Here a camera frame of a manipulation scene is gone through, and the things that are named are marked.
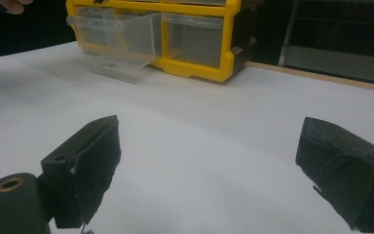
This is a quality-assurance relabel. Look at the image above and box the pulled-out clear plastic drawer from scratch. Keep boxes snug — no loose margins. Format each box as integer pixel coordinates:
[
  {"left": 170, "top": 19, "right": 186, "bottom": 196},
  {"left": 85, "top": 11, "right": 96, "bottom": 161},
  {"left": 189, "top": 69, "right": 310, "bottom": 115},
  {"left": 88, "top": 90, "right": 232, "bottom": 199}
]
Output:
[{"left": 66, "top": 6, "right": 164, "bottom": 84}]

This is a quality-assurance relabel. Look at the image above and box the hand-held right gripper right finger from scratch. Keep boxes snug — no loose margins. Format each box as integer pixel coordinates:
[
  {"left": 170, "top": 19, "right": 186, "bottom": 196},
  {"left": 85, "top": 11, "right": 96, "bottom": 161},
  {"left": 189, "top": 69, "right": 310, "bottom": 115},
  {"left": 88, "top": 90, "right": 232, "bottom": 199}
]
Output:
[{"left": 294, "top": 116, "right": 374, "bottom": 234}]

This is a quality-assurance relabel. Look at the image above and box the grey metal stand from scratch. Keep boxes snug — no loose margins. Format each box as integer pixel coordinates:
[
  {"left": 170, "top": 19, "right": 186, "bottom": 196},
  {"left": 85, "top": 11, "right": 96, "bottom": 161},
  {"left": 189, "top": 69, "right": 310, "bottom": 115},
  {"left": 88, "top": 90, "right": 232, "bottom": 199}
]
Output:
[{"left": 277, "top": 0, "right": 374, "bottom": 88}]

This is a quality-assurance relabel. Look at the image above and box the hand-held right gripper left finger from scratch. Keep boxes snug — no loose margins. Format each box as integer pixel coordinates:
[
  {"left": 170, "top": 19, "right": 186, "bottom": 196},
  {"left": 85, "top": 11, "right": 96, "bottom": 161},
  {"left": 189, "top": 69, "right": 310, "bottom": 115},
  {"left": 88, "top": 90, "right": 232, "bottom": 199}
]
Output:
[{"left": 40, "top": 114, "right": 123, "bottom": 230}]

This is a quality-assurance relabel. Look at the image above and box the yellow black drawer cabinet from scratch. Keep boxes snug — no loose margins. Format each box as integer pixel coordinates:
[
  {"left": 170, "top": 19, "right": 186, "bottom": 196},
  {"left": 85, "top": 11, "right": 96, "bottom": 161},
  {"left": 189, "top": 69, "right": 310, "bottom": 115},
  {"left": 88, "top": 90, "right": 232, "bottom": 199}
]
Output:
[{"left": 65, "top": 0, "right": 265, "bottom": 84}]

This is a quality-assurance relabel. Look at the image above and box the set of closed clear drawers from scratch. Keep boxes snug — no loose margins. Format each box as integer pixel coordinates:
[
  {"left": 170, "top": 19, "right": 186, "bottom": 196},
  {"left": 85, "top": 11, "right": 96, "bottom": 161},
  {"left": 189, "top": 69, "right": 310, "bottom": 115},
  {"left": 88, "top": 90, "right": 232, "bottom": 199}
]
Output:
[{"left": 74, "top": 0, "right": 228, "bottom": 70}]

